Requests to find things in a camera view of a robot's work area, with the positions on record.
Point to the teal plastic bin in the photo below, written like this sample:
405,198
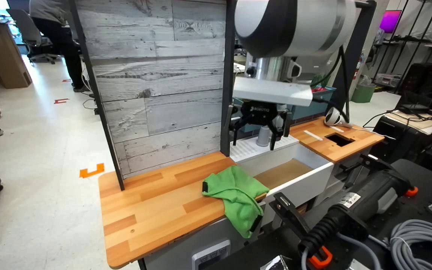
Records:
313,107

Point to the white toy sink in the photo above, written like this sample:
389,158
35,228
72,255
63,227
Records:
306,180

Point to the toy kitchen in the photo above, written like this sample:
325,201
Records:
163,202

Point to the grey toy tap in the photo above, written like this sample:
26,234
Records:
263,137

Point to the green waste bin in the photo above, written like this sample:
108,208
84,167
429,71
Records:
363,93

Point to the white round device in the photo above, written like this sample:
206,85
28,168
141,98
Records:
332,117

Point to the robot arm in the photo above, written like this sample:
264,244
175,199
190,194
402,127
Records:
298,26

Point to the black equipment case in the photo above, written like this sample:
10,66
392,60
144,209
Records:
396,135

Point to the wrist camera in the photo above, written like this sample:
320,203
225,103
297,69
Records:
272,92

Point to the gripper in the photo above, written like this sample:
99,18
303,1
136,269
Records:
259,112

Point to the green cloth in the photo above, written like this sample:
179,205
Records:
234,195

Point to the red fire extinguisher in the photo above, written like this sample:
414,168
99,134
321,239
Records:
357,67

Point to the person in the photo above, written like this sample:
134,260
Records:
58,33

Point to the grey office chair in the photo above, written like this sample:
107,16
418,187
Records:
28,32

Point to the purple lit monitor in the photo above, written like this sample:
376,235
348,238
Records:
390,20

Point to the brown wooden desk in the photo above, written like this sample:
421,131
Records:
2,52

